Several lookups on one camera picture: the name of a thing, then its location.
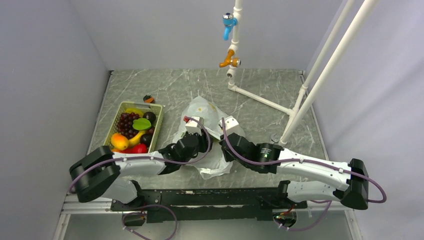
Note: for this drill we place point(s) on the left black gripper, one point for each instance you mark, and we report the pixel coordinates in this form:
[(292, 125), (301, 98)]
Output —
[(204, 139)]

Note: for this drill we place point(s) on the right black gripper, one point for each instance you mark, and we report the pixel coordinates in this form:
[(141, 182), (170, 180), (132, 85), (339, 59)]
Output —
[(227, 157)]

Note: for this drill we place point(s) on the white plastic bag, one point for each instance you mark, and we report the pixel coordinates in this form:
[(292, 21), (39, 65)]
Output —
[(214, 164)]

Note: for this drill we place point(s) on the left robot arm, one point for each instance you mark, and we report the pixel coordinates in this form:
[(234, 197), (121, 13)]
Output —
[(101, 173)]

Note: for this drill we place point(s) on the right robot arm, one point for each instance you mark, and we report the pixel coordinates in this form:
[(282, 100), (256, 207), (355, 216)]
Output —
[(344, 182)]

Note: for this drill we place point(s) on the dark purple fake fruit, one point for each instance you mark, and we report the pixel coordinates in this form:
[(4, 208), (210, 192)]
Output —
[(150, 116)]

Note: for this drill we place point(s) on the red fake apple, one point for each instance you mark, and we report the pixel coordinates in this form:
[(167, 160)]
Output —
[(136, 149)]

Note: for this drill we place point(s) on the yellow fake banana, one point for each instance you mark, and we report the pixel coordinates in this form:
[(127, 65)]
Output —
[(136, 139)]

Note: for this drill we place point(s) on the purple fake grapes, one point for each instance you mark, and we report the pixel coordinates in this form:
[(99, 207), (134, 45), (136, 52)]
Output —
[(125, 124)]

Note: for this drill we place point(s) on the orange fake mango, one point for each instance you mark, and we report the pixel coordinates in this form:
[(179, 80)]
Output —
[(119, 141)]

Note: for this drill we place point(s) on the silver wrench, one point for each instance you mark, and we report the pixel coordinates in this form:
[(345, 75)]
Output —
[(275, 138)]

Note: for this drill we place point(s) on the beige plastic basket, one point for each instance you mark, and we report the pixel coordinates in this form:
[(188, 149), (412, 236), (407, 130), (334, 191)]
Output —
[(151, 136)]

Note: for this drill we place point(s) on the small orange black object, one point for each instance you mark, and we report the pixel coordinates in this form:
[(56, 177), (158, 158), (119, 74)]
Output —
[(148, 99)]

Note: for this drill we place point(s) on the orange valve tap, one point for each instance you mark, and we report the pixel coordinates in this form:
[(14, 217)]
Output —
[(230, 60)]

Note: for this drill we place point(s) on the blue valve tap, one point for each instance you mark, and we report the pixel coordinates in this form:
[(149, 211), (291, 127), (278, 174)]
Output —
[(229, 22)]

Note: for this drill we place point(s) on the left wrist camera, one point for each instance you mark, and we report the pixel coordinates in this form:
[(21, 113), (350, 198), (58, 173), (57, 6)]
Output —
[(192, 124)]

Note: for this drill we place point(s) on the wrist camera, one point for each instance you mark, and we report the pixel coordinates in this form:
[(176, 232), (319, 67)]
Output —
[(230, 124), (192, 124)]

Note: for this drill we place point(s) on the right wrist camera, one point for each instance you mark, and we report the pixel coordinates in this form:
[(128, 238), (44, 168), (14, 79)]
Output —
[(230, 124)]

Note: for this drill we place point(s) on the white pvc pipe frame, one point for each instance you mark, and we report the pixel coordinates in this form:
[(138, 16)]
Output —
[(306, 35)]

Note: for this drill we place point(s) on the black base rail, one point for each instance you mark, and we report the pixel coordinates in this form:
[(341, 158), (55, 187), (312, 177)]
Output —
[(210, 204)]

